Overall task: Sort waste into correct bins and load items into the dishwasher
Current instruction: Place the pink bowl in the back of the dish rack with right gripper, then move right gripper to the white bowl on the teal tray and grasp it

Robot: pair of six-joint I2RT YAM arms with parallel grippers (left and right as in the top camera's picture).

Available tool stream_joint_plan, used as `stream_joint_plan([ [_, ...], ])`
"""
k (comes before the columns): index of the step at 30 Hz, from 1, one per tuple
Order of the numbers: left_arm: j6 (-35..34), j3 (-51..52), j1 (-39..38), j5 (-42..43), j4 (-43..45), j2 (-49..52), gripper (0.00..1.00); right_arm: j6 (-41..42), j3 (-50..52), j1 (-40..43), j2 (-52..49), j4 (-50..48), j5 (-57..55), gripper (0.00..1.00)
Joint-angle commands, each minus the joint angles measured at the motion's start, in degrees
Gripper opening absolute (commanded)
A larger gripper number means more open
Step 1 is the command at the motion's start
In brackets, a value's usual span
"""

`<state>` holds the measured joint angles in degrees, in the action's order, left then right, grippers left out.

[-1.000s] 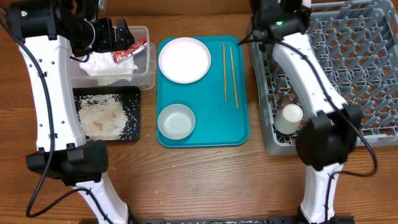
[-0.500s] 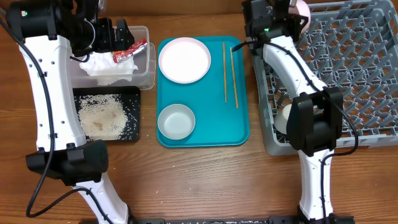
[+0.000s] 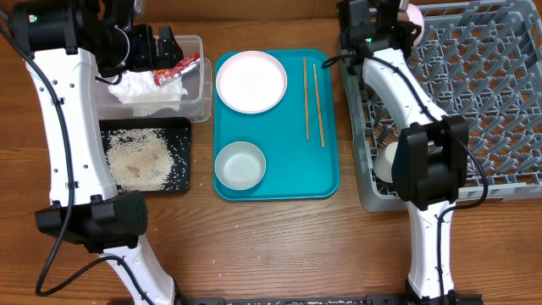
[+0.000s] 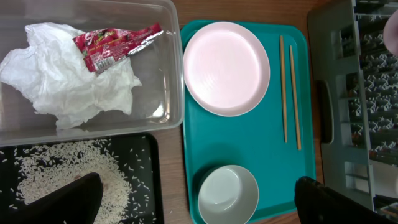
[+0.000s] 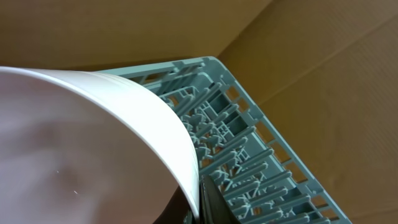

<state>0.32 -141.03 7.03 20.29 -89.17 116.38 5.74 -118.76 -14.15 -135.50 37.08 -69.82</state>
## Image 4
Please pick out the pile of rice grains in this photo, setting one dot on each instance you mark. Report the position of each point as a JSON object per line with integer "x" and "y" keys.
{"x": 62, "y": 165}

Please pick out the red snack wrapper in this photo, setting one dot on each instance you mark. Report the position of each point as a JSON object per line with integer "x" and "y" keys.
{"x": 103, "y": 48}

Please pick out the teal serving tray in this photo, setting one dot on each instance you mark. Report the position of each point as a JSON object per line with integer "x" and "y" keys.
{"x": 255, "y": 140}

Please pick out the wooden chopstick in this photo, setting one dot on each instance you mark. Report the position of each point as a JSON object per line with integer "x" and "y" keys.
{"x": 295, "y": 100}
{"x": 283, "y": 88}

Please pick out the clear plastic bin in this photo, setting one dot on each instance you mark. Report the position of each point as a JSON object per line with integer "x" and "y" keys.
{"x": 157, "y": 102}

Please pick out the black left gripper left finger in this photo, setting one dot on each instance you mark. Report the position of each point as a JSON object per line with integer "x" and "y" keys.
{"x": 77, "y": 202}

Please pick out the pink bowl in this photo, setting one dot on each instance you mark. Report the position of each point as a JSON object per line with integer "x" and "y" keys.
{"x": 390, "y": 34}

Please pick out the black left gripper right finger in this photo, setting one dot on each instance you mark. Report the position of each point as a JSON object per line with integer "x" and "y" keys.
{"x": 318, "y": 204}

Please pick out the grey dishwasher rack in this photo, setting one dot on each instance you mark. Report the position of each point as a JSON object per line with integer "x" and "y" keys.
{"x": 356, "y": 78}

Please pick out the black plastic tray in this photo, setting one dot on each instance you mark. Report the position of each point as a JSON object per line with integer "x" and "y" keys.
{"x": 149, "y": 186}

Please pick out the grey small bowl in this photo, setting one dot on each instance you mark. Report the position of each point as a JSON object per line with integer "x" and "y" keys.
{"x": 228, "y": 194}

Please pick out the pink round plate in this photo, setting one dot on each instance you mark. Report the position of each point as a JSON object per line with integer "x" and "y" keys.
{"x": 227, "y": 70}

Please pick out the white napkin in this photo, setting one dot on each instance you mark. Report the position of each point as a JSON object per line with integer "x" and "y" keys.
{"x": 52, "y": 74}

